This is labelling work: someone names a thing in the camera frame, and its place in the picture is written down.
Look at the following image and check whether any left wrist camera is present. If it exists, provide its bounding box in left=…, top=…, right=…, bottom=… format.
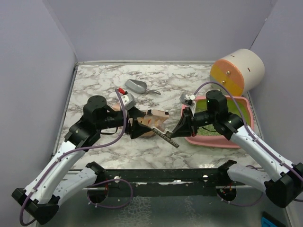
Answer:
left=116, top=88, right=136, bottom=111

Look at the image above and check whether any blue object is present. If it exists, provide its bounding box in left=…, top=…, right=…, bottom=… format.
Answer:
left=261, top=211, right=286, bottom=227

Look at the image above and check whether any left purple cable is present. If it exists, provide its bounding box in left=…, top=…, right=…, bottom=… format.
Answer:
left=19, top=90, right=134, bottom=226

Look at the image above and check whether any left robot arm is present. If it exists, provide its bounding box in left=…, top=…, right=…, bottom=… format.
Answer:
left=12, top=91, right=150, bottom=227

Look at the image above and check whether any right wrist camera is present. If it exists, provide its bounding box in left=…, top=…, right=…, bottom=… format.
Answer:
left=179, top=93, right=196, bottom=115

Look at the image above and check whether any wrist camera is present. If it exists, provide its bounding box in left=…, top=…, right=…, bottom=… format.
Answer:
left=116, top=88, right=136, bottom=111
left=179, top=93, right=196, bottom=115

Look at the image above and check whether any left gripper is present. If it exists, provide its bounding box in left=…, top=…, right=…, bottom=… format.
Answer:
left=97, top=106, right=152, bottom=138

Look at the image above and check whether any black base bar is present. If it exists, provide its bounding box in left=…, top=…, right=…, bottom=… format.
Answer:
left=86, top=162, right=236, bottom=197

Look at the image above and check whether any metal bag sealing clip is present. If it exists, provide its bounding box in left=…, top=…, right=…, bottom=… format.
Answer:
left=151, top=127, right=179, bottom=148

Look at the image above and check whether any cylindrical drawer cabinet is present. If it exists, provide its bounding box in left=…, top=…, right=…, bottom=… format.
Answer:
left=210, top=49, right=265, bottom=96

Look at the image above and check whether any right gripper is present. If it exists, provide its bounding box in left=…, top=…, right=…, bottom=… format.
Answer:
left=171, top=106, right=217, bottom=137

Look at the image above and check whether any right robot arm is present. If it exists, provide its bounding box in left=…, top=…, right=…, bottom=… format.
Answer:
left=171, top=90, right=303, bottom=208

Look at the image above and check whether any grey metal litter scoop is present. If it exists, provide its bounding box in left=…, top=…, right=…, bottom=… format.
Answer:
left=125, top=79, right=161, bottom=95

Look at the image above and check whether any pink litter box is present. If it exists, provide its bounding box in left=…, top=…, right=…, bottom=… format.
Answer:
left=185, top=96, right=254, bottom=148

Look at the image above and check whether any cat litter bag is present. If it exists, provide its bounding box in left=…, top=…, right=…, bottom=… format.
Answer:
left=111, top=104, right=170, bottom=139

